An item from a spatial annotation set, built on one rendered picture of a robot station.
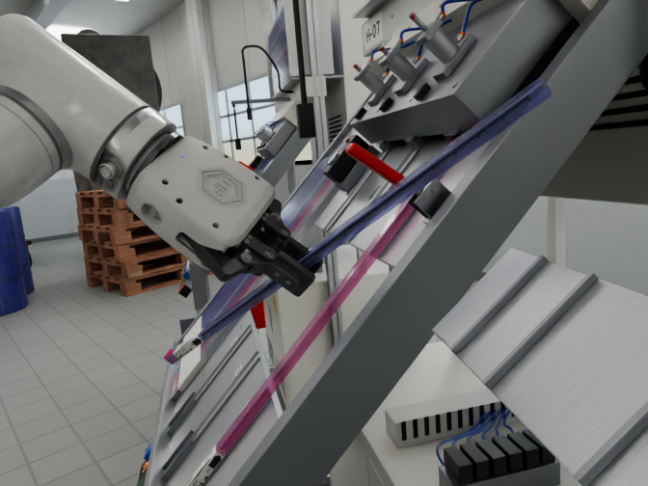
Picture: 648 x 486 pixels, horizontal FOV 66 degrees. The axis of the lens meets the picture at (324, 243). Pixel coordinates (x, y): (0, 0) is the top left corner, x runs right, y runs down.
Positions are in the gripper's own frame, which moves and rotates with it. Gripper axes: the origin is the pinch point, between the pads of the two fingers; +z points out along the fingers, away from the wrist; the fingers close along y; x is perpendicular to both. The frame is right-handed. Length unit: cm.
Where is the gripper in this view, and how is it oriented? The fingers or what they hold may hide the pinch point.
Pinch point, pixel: (293, 266)
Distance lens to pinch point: 46.1
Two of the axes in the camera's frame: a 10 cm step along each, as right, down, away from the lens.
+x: -5.1, 5.8, 6.3
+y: 3.0, -5.7, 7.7
